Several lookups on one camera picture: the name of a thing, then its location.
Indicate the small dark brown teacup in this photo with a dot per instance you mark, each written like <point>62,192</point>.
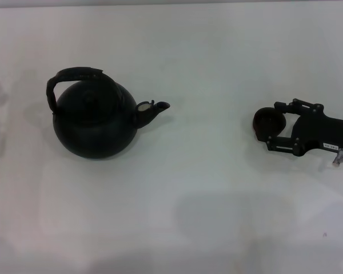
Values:
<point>268,122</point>

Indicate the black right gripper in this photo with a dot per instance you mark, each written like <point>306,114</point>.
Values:
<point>328,131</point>

